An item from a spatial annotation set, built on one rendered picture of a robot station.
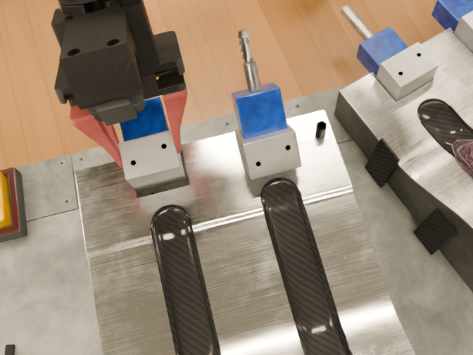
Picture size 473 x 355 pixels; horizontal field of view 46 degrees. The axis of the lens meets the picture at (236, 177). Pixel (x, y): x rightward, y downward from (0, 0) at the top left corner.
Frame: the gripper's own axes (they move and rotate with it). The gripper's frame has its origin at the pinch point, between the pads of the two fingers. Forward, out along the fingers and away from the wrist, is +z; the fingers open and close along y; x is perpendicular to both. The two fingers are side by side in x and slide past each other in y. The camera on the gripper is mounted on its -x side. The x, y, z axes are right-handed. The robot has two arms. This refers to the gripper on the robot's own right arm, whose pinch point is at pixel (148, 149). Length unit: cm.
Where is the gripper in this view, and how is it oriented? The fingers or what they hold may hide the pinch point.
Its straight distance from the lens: 51.6
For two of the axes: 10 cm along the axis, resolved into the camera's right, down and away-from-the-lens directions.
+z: 1.8, 7.9, 5.9
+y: 9.7, -2.5, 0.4
